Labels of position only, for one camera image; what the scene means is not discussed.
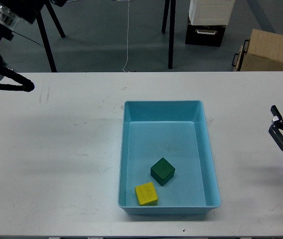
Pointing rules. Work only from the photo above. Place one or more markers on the green cube block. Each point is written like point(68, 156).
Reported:
point(162, 171)

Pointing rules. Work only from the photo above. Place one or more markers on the yellow cube block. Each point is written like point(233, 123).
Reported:
point(146, 194)

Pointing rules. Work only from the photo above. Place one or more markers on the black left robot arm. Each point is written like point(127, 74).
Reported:
point(29, 11)

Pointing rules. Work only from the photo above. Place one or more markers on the light blue plastic bin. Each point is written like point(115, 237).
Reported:
point(177, 131)

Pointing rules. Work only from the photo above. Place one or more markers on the black drawer cabinet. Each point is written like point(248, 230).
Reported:
point(204, 35)

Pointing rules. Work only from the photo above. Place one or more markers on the black stand leg right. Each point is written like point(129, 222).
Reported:
point(169, 13)

